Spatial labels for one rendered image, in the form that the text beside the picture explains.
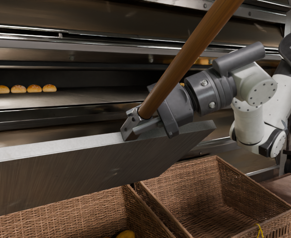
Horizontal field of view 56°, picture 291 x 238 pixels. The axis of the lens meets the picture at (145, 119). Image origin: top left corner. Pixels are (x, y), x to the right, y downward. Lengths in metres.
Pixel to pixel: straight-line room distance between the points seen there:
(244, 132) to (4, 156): 0.53
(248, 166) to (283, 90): 1.11
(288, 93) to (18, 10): 0.91
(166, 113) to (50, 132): 0.70
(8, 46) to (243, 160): 1.47
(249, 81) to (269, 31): 1.42
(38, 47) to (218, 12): 0.68
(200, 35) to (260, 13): 1.48
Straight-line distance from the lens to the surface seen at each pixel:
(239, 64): 0.56
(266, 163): 2.05
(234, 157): 1.82
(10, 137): 1.14
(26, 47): 0.96
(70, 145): 0.57
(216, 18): 0.40
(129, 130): 0.58
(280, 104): 0.84
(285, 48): 0.89
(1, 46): 0.95
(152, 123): 0.55
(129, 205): 1.26
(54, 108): 1.13
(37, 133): 1.15
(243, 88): 0.57
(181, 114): 0.54
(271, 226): 1.30
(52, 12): 1.15
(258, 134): 0.73
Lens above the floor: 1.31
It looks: 9 degrees down
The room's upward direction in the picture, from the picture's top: straight up
